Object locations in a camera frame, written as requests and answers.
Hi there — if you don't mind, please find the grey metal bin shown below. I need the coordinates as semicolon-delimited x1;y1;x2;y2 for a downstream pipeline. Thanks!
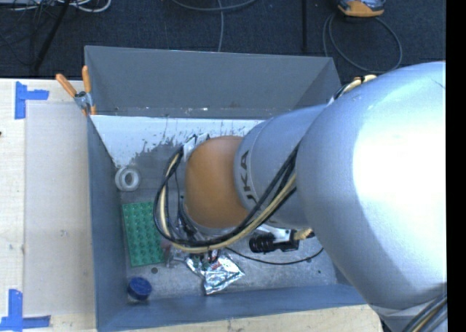
84;45;369;332

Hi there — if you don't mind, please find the pale wood flat board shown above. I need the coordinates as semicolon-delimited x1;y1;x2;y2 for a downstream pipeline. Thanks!
22;100;97;319

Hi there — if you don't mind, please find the white tape roll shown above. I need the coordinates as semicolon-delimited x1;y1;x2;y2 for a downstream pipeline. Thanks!
114;166;141;193

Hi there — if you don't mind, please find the green studded flat block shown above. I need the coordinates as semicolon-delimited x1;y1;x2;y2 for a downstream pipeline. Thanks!
121;201;166;269

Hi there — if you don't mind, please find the silver foil packet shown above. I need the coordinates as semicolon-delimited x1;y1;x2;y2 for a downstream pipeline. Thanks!
186;252;246;296

